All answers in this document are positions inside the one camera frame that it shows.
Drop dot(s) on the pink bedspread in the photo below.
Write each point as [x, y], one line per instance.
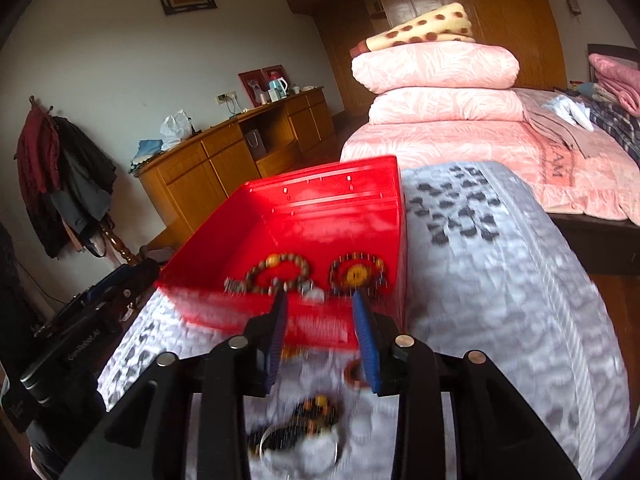
[563, 181]

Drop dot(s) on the dark wooden headboard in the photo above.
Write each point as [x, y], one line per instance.
[622, 55]

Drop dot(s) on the plaid folded clothes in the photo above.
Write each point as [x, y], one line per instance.
[616, 122]

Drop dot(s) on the hanging dark coats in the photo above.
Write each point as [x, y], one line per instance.
[66, 183]

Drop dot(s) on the silver metal watch band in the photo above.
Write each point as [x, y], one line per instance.
[306, 289]

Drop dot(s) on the beige folded garment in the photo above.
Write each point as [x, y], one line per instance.
[553, 127]

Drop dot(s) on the lower pink folded quilt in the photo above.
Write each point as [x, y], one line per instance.
[411, 105]

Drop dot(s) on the red tin box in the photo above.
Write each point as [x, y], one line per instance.
[347, 219]

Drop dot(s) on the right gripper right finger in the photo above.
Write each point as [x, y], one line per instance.
[397, 364]

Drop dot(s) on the pink folded jacket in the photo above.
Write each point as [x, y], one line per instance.
[621, 80]

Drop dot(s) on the pink folded quilt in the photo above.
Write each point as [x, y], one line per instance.
[447, 64]
[411, 105]

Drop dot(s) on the wooden wardrobe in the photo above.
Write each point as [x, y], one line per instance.
[348, 27]

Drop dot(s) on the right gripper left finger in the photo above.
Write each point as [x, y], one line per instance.
[243, 365]

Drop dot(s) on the wall power socket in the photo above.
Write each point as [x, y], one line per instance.
[227, 97]

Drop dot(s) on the blue folded cloth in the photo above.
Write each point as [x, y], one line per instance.
[147, 149]

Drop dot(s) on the white thermos kettle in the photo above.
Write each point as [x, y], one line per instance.
[278, 84]

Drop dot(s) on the yellow brown spotted blanket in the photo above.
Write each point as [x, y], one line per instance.
[447, 23]

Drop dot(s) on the wall switch box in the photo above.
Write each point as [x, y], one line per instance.
[574, 7]

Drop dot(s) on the red photo frames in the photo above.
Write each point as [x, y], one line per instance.
[256, 84]

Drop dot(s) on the white plastic bag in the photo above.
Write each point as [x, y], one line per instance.
[175, 129]

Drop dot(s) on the wooden coat stand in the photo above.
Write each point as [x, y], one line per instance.
[107, 229]

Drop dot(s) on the white cloth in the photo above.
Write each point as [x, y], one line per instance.
[572, 112]

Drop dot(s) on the upper pink folded quilt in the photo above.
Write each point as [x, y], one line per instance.
[447, 64]

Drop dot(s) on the wooden bead bracelet amber stone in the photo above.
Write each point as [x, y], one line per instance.
[285, 266]

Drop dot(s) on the wooden sideboard cabinet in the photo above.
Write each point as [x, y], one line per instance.
[190, 181]

